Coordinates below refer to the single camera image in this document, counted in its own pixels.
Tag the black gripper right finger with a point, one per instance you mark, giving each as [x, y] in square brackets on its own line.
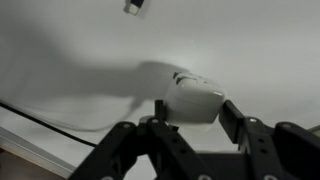
[266, 150]

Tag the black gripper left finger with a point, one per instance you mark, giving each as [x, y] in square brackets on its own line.
[160, 153]

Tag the white charger power adapter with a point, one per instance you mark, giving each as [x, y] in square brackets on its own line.
[193, 100]

